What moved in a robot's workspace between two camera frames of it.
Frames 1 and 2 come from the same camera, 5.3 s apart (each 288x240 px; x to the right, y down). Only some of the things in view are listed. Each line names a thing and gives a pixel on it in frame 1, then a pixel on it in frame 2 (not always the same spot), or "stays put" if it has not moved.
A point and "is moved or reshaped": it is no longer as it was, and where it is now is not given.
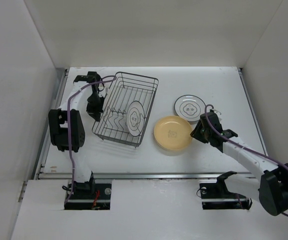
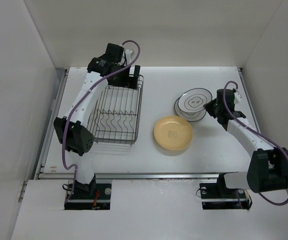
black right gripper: [195, 133] -> [208, 106]
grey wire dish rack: [123, 115] is moved or reshaped
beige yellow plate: [173, 133] stays put
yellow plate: [174, 146] stays put
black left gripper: [95, 112] -> [128, 82]
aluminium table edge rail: [41, 175] stays put
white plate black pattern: [135, 118] -> [193, 100]
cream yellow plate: [173, 142] stays put
